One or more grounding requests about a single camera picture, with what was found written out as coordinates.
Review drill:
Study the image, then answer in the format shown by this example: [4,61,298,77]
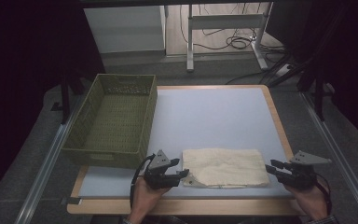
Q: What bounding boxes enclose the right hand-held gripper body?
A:
[274,150,333,191]

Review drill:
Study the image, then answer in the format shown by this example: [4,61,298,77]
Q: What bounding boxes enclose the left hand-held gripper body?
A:
[143,149,182,190]

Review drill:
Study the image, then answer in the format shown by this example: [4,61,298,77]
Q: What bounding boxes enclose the cream towel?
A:
[181,147,271,189]

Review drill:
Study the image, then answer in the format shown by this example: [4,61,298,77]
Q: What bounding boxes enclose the green woven basket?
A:
[61,73,158,171]

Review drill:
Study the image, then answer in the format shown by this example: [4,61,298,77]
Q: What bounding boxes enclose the person's left hand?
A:
[127,176,171,224]

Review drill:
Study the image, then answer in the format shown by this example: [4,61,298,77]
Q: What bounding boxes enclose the person's right hand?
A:
[283,180,331,222]

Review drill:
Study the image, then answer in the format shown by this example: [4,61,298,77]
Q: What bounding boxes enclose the pale grey table mat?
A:
[78,87,300,200]

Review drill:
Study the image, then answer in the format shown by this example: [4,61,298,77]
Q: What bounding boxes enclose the black tape strip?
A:
[60,196,83,206]

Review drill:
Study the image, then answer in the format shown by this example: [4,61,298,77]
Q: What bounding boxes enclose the dark tripod stand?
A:
[266,46,337,123]

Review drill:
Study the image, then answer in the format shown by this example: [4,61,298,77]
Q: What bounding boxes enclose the white power strip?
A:
[274,63,292,77]

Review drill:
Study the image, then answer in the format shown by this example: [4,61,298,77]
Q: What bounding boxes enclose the dark curtain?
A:
[0,0,107,208]
[264,0,358,152]

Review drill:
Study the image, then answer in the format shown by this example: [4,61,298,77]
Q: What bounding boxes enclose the white cabinet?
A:
[83,5,167,54]

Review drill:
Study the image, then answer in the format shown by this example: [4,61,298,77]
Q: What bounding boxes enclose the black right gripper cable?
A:
[314,172,334,217]

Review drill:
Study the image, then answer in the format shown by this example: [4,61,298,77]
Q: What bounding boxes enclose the metal floor rail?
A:
[299,91,358,224]
[13,94,87,224]

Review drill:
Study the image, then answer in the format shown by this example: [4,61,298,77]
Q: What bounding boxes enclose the black floor cables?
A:
[179,3,288,86]

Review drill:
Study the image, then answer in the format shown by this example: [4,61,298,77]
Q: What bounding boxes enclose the white desk frame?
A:
[186,1,275,74]

